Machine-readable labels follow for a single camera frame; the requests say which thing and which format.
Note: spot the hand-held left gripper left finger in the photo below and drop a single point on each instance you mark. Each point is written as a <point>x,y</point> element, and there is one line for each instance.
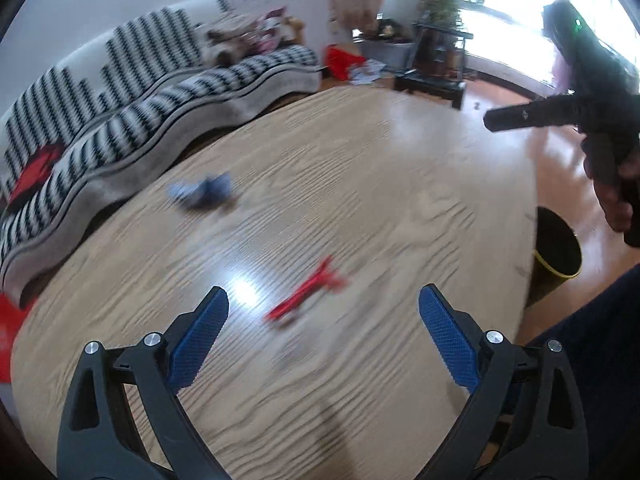
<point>197,340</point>

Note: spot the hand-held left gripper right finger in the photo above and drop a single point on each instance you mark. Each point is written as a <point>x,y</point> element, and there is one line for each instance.
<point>447,340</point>

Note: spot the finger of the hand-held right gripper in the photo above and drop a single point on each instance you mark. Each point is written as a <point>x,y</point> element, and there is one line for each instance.
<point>530,114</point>

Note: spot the red wrapper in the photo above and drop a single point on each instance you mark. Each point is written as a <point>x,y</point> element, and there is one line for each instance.
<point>300,295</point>

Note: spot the black bin with gold rim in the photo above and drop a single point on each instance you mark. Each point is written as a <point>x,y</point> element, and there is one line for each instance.
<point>555,245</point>

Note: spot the person's right hand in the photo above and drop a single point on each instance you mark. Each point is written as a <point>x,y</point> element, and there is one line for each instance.
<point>615,207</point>

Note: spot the pink hanging cloth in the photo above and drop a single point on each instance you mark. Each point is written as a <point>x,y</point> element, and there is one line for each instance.
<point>562,72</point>

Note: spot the black low stand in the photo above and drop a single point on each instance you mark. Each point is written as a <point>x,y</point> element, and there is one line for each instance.
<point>430,85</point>

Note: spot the crumpled blue paper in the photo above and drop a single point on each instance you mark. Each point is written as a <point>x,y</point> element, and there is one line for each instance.
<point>210,192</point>

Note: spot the grey storage box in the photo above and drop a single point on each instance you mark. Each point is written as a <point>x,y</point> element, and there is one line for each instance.
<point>385,52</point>

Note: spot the scattered white papers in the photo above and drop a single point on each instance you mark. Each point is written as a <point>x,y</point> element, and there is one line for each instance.
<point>367,72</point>

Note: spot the light wooden table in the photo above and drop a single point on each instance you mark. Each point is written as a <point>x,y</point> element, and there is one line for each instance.
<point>350,185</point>

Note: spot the red and white bag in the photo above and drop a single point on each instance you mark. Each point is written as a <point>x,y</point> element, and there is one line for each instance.
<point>10,330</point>

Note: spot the red plastic bag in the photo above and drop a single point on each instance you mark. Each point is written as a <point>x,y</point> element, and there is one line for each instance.
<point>340,60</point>

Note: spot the red cushion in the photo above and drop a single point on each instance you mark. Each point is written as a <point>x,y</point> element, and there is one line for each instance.
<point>35,172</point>

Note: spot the pile of clothes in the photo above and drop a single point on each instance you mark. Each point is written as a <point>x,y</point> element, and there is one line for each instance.
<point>250,35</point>

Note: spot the black and white striped sofa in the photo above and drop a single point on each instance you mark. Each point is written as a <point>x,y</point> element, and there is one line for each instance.
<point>200,5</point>

